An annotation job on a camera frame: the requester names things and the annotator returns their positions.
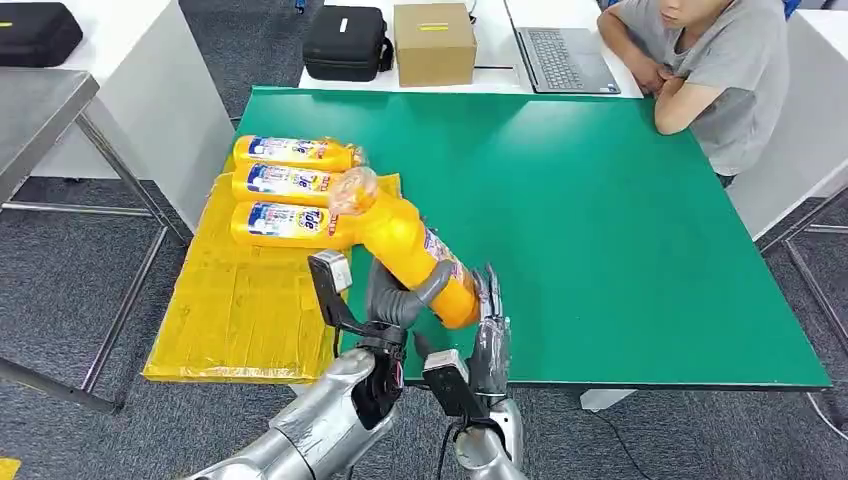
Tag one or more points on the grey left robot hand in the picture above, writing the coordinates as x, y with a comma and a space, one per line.
391, 308

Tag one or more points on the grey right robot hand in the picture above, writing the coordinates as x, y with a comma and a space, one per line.
490, 351

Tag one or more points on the orange drink bottle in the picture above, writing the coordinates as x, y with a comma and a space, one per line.
291, 159
404, 248
278, 197
285, 238

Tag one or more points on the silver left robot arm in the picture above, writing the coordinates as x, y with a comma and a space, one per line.
324, 424

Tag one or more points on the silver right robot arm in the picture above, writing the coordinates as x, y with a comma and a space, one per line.
490, 454

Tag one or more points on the white table leg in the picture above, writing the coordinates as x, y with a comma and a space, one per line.
604, 399

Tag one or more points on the green table mat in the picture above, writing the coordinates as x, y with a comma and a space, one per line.
596, 265

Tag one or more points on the yellow plastic sheet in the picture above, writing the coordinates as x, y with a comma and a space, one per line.
232, 311

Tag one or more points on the brown cardboard box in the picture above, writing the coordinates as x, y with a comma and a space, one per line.
434, 56

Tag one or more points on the black pen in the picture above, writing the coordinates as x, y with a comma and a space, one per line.
493, 67

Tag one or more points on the black case with white label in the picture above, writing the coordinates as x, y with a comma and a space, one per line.
344, 46

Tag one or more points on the white desk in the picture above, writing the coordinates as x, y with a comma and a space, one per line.
491, 33

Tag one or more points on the grey laptop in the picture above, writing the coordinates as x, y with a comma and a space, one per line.
566, 60

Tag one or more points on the white table with side panel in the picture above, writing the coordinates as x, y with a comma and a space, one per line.
149, 99
795, 132

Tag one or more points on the person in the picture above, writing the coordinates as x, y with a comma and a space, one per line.
735, 66

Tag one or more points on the steel table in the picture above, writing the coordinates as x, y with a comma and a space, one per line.
33, 112

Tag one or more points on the black case with yellow label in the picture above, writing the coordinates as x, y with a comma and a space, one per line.
36, 36

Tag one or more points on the blue chair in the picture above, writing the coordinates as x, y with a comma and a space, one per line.
793, 6

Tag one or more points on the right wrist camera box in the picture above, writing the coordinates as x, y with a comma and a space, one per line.
450, 387

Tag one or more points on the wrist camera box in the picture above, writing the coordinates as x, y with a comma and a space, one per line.
450, 387
328, 285

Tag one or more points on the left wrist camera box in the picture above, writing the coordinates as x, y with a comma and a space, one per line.
328, 285

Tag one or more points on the steel table leg frame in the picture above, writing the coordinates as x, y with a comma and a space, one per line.
805, 281

